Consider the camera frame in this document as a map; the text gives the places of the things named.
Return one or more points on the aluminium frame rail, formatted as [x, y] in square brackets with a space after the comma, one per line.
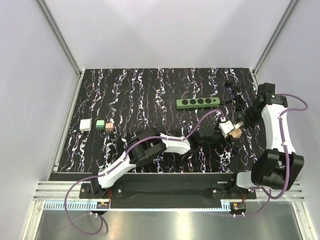
[131, 197]

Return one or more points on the green charger plug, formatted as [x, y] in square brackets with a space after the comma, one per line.
[100, 124]

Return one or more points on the green power strip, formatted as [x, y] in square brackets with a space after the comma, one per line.
[196, 103]

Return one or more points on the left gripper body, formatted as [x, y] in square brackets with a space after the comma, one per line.
[217, 137]

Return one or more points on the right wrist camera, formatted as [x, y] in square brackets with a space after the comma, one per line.
[266, 95]

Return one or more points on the pink charger plug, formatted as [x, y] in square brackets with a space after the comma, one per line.
[109, 127]

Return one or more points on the white charger plug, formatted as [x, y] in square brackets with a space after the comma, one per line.
[239, 125]
[85, 125]

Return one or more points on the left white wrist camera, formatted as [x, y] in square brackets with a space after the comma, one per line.
[226, 127]

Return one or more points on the marble pattern mat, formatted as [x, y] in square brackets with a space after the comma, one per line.
[163, 120]

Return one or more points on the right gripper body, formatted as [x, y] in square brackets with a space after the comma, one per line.
[251, 115]

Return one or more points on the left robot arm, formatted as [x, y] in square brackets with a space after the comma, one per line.
[149, 145]

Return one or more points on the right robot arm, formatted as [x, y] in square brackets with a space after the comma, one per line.
[279, 166]

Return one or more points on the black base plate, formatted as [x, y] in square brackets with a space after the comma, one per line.
[165, 186]

